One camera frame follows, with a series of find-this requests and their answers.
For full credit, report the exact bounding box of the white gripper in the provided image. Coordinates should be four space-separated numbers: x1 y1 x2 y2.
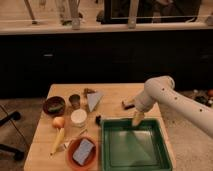
132 90 156 126

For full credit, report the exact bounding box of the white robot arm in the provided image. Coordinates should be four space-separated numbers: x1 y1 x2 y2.
132 76 213 138

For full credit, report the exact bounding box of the white paper cup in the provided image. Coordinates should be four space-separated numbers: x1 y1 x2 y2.
70 109 87 127

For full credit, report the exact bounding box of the small metal cup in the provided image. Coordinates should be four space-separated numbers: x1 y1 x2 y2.
69 94 80 110

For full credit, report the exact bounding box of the green plastic tray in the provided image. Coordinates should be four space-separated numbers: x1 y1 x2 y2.
101 119 173 171

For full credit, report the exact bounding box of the small black object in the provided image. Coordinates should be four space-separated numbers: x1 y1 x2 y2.
95 115 102 126

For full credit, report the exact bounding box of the blue triangular block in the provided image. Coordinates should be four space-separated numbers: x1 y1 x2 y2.
87 92 103 112

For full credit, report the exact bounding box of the silver fork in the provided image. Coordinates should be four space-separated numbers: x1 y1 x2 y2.
63 129 88 149

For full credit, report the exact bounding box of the brown small toy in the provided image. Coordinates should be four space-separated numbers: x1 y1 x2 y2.
83 88 96 98

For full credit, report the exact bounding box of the blue sponge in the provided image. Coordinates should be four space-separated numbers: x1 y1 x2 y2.
73 138 94 166

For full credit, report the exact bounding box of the orange bowl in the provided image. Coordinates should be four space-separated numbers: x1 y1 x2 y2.
66 136 98 171

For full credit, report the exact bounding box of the orange round fruit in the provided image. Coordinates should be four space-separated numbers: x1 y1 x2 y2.
52 117 65 129

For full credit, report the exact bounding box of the yellow banana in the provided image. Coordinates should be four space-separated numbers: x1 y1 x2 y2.
50 128 65 155

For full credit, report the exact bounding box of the dark brown bowl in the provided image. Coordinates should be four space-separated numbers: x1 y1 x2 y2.
43 96 66 116

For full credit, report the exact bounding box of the black chair base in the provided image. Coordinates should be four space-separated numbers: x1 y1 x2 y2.
0 104 26 161

